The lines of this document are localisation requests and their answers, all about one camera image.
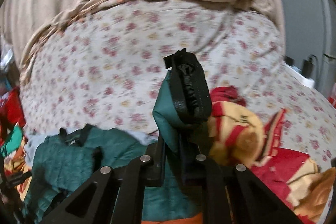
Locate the dark green puffer jacket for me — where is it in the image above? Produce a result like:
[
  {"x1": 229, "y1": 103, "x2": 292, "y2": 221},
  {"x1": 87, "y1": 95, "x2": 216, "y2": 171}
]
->
[{"x1": 22, "y1": 48, "x2": 213, "y2": 224}]

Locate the red yellow patterned blanket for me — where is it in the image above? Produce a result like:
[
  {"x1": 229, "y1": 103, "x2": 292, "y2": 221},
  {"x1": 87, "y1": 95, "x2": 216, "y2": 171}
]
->
[{"x1": 208, "y1": 86, "x2": 335, "y2": 223}]

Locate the bright green garment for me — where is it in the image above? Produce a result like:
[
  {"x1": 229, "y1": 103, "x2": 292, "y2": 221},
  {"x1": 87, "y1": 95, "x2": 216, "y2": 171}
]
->
[{"x1": 1, "y1": 124, "x2": 23, "y2": 157}]

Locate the floral bed sheet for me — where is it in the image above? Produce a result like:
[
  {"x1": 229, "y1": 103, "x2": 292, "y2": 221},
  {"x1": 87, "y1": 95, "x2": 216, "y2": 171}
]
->
[{"x1": 21, "y1": 0, "x2": 335, "y2": 169}]

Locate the red garment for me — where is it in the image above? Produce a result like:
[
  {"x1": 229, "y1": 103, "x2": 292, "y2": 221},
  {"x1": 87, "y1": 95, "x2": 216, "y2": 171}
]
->
[{"x1": 1, "y1": 87, "x2": 26, "y2": 130}]

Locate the white power strip with plugs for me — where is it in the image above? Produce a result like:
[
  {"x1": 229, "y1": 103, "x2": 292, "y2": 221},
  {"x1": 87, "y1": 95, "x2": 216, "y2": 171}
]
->
[{"x1": 284, "y1": 55, "x2": 318, "y2": 89}]

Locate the grey cabinet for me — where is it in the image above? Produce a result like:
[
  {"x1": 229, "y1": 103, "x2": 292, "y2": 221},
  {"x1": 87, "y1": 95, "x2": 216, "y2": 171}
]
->
[{"x1": 282, "y1": 0, "x2": 335, "y2": 97}]

